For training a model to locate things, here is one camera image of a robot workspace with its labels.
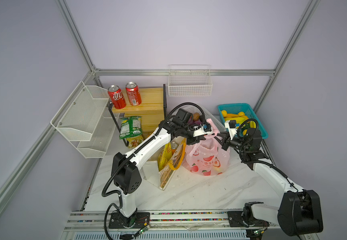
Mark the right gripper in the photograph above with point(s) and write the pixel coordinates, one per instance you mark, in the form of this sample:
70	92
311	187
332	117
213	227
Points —
225	140

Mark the pink plastic grocery bag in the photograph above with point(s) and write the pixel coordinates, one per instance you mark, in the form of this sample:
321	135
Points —
207	158

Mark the yellow chips bag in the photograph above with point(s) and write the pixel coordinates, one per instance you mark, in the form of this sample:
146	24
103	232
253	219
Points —
164	156

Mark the white canvas tote bag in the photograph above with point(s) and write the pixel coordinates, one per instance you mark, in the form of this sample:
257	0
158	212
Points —
161	179

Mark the orange soda can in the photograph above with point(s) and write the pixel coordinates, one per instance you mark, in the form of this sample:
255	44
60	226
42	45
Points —
174	145

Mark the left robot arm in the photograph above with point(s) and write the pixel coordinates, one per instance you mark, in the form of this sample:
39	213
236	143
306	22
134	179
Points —
125	176

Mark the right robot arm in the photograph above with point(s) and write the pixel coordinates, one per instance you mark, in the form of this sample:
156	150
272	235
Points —
299	211

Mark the brown toy potato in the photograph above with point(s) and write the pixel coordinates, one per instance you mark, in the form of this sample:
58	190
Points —
196	116

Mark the yellow toy lemon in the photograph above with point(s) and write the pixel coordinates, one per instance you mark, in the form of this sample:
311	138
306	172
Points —
224	113

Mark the white plastic basket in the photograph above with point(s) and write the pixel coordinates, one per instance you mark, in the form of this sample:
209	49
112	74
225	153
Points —
207	115

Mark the small yellow-green snack bag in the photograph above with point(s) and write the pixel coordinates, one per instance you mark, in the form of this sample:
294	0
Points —
133	142

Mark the green snack bag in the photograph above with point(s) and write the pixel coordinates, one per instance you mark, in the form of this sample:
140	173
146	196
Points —
130	127

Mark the red cola can right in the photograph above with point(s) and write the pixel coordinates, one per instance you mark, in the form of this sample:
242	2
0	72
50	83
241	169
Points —
133	93

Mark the red cola can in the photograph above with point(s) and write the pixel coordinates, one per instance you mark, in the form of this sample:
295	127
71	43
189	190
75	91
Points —
116	97
133	93

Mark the red cola can left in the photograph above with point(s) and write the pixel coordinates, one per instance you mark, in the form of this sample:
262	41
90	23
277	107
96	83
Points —
116	97

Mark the white mesh tiered rack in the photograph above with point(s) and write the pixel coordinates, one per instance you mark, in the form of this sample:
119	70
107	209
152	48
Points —
85	121

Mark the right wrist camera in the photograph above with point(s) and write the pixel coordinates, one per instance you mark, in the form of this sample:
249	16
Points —
231	126

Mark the wooden black-frame shelf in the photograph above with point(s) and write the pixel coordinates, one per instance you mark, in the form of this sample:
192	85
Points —
152	109

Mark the white wire wall basket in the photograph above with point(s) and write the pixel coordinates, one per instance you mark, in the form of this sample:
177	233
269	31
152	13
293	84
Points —
189	81

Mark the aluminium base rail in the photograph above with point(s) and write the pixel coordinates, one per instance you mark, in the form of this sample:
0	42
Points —
170	225

